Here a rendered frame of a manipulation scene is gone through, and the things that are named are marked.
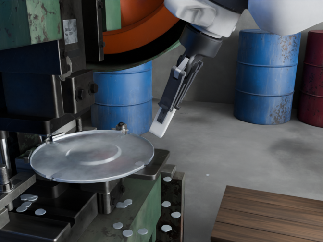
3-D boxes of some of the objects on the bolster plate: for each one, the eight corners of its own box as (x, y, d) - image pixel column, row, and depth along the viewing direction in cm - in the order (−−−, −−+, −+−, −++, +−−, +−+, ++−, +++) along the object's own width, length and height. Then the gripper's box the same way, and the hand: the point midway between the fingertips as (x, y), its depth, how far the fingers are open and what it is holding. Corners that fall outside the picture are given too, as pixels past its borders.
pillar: (14, 174, 81) (6, 119, 77) (8, 178, 79) (-2, 122, 75) (6, 173, 82) (-3, 118, 77) (0, 177, 80) (-10, 121, 75)
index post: (128, 151, 101) (127, 121, 98) (125, 155, 98) (123, 124, 95) (119, 150, 102) (118, 120, 99) (116, 154, 99) (114, 123, 96)
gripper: (214, 42, 55) (158, 154, 66) (230, 37, 67) (180, 132, 77) (175, 22, 57) (127, 134, 67) (198, 19, 68) (153, 116, 79)
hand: (162, 120), depth 71 cm, fingers closed
